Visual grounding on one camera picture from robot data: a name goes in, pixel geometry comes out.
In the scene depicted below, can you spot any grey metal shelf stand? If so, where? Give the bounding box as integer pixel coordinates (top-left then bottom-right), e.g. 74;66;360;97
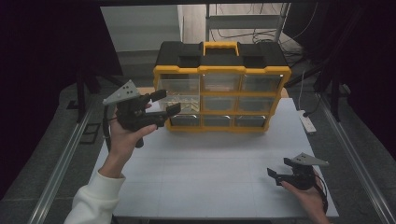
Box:
205;2;292;44

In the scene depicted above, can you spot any black plug cable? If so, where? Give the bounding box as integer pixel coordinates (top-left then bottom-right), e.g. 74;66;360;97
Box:
303;92;323;119

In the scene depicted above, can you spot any white board sheet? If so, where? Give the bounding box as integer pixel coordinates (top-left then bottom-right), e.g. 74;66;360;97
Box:
90;97;340;218

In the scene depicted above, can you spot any left hand-held gripper black cable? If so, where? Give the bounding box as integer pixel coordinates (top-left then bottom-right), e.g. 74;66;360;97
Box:
102;105;120;153

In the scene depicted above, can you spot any black curtain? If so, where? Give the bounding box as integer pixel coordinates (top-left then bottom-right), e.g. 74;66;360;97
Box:
283;0;396;162
0;0;124;200

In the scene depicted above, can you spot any right hand-held gripper black cable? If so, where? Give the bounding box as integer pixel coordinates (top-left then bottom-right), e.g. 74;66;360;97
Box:
314;174;330;215

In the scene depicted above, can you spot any white power strip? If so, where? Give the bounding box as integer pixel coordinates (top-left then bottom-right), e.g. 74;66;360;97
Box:
298;109;318;135

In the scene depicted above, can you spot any person's left hand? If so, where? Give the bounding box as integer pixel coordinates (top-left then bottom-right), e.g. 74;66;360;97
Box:
98;104;159;179

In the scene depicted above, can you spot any aluminium frame rail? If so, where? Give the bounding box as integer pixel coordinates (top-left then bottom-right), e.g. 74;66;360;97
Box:
317;92;396;224
27;99;96;224

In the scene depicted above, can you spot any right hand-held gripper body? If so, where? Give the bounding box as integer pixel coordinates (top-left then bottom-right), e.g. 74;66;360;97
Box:
279;151;331;191

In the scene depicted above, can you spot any wooden table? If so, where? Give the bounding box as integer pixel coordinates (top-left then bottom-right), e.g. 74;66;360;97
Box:
136;86;290;101

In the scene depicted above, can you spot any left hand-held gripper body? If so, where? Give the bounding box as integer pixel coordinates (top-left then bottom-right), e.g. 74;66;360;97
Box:
102;79;159;149

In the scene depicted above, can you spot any large clear drawer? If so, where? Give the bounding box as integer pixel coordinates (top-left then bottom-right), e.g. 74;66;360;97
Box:
156;77;201;115

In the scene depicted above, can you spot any tangle of black floor cables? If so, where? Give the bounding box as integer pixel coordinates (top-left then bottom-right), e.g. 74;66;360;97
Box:
209;3;320;68

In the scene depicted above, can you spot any hand-held gripper black cable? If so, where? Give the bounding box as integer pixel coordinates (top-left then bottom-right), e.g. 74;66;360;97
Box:
102;105;120;153
314;174;330;215

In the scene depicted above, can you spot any person's right hand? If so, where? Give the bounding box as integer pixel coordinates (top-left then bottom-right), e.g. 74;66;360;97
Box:
281;172;329;217

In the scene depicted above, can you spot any yellow black organizer cabinet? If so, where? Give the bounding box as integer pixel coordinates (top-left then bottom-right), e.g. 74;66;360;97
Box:
152;40;292;134

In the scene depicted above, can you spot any black metal stand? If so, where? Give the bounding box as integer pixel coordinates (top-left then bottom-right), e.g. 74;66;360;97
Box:
284;59;344;122
65;66;127;124

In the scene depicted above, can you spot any white power cable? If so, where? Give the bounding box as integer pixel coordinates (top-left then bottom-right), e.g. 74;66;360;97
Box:
297;69;307;112

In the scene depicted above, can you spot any set of small clear drawers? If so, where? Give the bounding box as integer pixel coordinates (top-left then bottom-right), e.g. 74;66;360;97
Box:
169;73;285;128

